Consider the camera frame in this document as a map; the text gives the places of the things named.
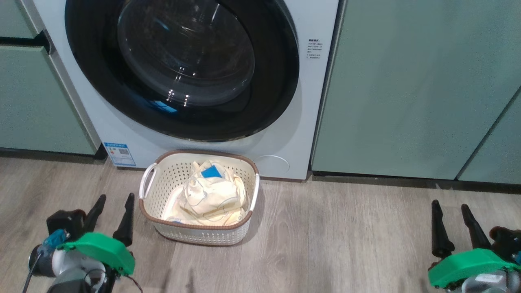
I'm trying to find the black round washing machine door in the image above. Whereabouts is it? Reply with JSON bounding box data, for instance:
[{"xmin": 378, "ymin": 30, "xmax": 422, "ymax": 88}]
[{"xmin": 64, "ymin": 0, "xmax": 301, "ymax": 143}]

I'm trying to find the thin left gripper wire loop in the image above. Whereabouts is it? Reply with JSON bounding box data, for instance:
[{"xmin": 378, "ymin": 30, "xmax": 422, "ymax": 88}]
[{"xmin": 121, "ymin": 273, "xmax": 144, "ymax": 293}]

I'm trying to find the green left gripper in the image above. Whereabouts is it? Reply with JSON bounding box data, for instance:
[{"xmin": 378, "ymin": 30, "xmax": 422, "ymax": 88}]
[{"xmin": 58, "ymin": 192, "xmax": 136, "ymax": 276}]

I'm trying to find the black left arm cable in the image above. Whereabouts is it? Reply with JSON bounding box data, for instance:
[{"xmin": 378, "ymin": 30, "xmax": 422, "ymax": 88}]
[{"xmin": 21, "ymin": 229, "xmax": 69, "ymax": 293}]

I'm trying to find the pale green tall cabinet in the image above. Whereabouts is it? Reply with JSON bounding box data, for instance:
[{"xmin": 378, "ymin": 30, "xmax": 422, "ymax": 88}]
[{"xmin": 311, "ymin": 0, "xmax": 521, "ymax": 186}]

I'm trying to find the cream perforated laundry basket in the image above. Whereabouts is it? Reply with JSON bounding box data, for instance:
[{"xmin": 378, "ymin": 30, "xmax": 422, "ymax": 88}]
[{"xmin": 138, "ymin": 149, "xmax": 261, "ymax": 247}]

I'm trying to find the cream bear-print garment blue trim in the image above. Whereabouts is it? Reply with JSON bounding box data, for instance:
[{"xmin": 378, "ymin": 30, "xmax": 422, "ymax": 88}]
[{"xmin": 162, "ymin": 160, "xmax": 250, "ymax": 227}]

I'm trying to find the blue energy label sticker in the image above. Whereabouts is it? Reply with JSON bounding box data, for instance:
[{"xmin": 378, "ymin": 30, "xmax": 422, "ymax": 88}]
[{"xmin": 103, "ymin": 142, "xmax": 137, "ymax": 167}]

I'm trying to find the white washing machine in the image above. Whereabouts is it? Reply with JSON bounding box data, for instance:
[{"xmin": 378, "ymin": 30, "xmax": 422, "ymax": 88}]
[{"xmin": 20, "ymin": 0, "xmax": 341, "ymax": 181}]

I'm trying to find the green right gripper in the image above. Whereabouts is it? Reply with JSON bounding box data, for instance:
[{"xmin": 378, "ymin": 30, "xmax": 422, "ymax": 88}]
[{"xmin": 427, "ymin": 199, "xmax": 521, "ymax": 290}]

